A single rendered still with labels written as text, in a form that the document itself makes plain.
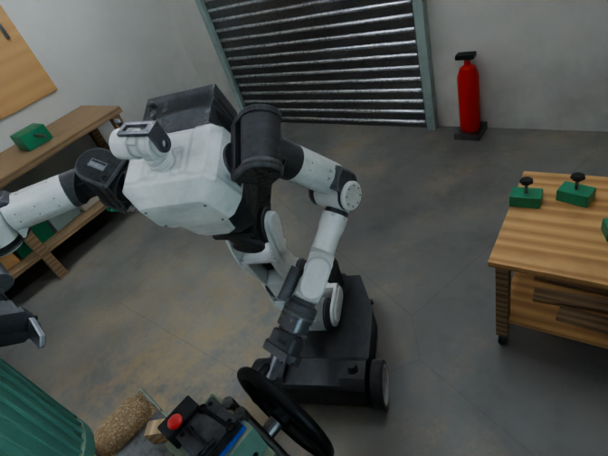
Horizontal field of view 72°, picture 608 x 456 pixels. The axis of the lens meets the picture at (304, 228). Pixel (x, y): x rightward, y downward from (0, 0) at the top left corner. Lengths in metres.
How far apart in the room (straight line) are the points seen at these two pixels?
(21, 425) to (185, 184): 0.54
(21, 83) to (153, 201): 3.20
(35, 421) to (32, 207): 0.64
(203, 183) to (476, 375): 1.44
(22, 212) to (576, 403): 1.90
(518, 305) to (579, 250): 0.39
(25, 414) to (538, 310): 1.74
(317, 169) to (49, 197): 0.64
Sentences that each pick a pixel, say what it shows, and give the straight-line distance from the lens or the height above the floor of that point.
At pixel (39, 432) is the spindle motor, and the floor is 1.30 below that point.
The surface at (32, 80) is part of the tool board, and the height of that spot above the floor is 1.19.
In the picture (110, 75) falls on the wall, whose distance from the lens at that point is 4.47.
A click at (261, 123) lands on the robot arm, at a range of 0.92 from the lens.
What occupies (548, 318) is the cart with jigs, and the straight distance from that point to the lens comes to 1.93.
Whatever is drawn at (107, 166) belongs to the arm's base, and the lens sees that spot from 1.12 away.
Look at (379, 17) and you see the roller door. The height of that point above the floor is 0.88.
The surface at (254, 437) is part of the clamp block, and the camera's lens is 0.92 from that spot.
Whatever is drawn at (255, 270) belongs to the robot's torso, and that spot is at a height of 0.78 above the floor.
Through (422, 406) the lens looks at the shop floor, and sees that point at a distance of 1.91.
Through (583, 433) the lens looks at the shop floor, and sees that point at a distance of 1.91.
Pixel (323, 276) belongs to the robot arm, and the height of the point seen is 0.96.
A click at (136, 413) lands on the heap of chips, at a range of 1.11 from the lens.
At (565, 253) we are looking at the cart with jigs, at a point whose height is 0.53.
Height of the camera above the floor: 1.71
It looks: 37 degrees down
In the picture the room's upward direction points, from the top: 21 degrees counter-clockwise
